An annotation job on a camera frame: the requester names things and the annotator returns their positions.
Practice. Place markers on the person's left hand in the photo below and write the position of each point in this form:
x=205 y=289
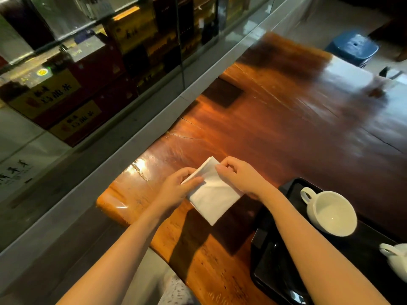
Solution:
x=171 y=193

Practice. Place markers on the person's right hand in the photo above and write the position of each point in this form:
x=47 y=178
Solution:
x=244 y=179

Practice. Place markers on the person's right thumb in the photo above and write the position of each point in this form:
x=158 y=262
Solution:
x=224 y=174

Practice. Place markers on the person's left thumb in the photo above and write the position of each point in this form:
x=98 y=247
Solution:
x=193 y=184

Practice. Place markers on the white paper napkin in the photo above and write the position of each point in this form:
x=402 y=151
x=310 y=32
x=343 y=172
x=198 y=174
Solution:
x=213 y=200

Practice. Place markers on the person's right forearm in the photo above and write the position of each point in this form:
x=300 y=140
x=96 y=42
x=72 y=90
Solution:
x=311 y=250

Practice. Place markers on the person's left forearm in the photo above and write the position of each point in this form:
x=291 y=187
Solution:
x=117 y=260

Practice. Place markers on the dark square mat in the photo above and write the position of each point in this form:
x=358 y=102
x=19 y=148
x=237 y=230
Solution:
x=222 y=92

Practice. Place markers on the black serving tray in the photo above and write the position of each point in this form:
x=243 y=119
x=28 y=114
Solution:
x=276 y=266

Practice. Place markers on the white patterned clothing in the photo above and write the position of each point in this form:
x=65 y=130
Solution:
x=176 y=292

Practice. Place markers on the white ceramic cup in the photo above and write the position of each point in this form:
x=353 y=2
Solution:
x=334 y=214

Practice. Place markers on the red tea box yellow label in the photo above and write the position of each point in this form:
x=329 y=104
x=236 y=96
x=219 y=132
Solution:
x=44 y=95
x=78 y=122

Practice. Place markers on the white box black brush print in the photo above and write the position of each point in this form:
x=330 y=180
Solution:
x=16 y=173

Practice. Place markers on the blue plastic stool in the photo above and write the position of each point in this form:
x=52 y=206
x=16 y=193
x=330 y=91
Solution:
x=351 y=47

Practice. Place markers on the white ceramic teapot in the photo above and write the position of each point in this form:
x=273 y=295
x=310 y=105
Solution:
x=399 y=260

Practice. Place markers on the dark wooden chair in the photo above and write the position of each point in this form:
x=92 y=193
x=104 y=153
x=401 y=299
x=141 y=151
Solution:
x=392 y=34

